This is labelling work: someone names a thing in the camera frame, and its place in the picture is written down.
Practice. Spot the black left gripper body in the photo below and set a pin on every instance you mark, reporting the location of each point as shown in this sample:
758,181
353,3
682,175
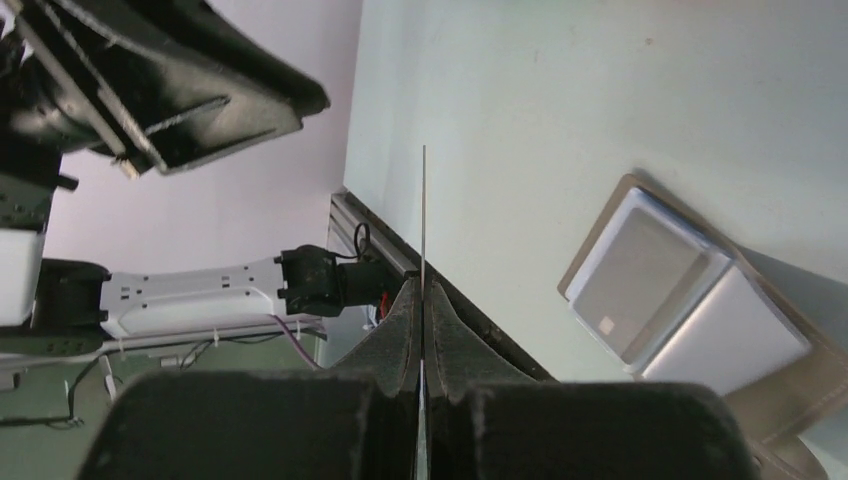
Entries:
54,101

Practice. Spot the grey card in sleeve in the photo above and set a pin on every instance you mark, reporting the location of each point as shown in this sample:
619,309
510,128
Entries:
642,276

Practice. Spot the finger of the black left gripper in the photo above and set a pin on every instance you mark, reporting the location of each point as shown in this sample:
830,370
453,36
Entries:
197,89

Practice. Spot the aluminium frame rail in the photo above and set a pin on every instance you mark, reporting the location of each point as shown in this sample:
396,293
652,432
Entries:
346,213

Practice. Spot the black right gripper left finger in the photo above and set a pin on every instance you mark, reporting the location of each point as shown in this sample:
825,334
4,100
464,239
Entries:
357,419

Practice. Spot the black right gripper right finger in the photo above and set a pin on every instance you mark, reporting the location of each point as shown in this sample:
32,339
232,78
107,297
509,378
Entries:
489,420

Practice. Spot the beige leather card holder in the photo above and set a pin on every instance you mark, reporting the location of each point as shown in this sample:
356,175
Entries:
743,338

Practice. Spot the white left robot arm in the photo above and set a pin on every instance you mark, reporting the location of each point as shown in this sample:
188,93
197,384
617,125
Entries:
49,304

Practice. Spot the grey credit card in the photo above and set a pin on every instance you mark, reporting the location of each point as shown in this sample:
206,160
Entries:
422,472

